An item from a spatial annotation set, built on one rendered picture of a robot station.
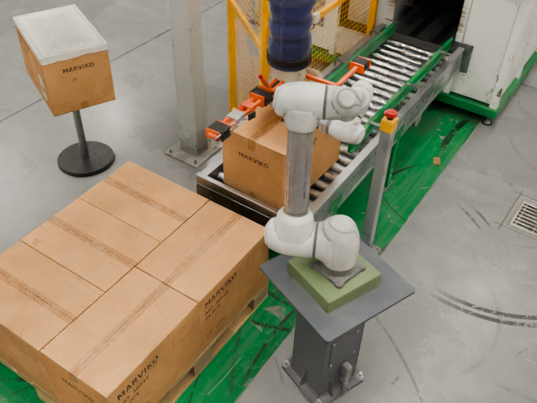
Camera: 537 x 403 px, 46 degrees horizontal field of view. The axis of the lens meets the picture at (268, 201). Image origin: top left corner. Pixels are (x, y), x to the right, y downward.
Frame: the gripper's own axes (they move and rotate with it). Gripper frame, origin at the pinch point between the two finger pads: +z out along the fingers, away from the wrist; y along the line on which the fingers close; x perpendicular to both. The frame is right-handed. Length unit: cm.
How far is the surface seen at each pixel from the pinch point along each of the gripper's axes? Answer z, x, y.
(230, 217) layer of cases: 17, -22, 64
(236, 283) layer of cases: -5, -47, 79
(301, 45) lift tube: 5.0, 21.2, -22.0
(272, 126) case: 14.0, 11.7, 23.0
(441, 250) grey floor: -75, 76, 117
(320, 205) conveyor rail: -20, 9, 59
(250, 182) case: 17, -4, 52
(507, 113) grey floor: -62, 255, 115
